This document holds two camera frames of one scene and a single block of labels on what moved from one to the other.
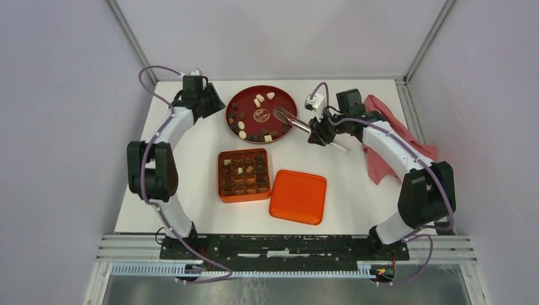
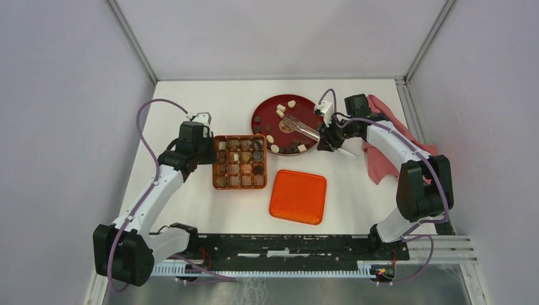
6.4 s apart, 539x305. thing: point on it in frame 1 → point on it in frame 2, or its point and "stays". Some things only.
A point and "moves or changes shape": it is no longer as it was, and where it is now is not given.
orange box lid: [299, 197] stays
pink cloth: [381, 168] stays
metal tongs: [281, 114] stays
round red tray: [250, 114] → [267, 120]
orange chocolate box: [244, 175] moves or changes shape
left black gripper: [217, 104] → [211, 159]
